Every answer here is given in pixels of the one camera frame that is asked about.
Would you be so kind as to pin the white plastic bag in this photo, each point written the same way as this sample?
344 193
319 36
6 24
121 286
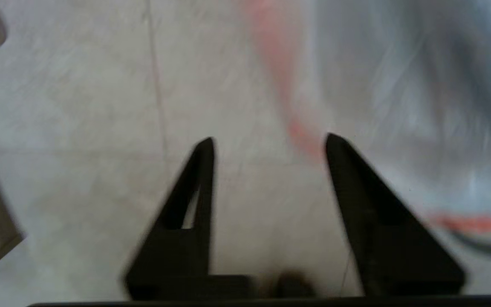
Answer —
399 85

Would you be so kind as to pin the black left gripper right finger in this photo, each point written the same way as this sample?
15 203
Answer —
390 247

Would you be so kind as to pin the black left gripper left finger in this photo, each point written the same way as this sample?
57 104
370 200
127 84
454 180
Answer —
177 256

